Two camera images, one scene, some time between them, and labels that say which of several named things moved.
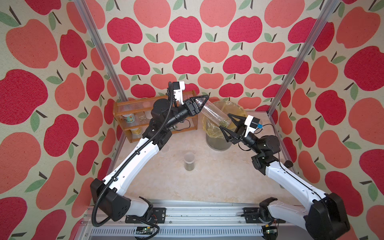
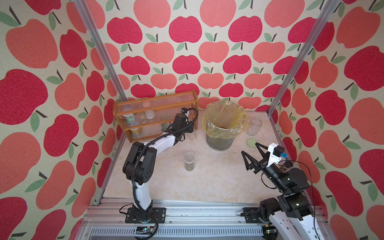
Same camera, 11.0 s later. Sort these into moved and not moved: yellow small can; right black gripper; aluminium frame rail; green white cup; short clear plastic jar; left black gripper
Moved: right black gripper; left black gripper
Not moved: green white cup; short clear plastic jar; yellow small can; aluminium frame rail
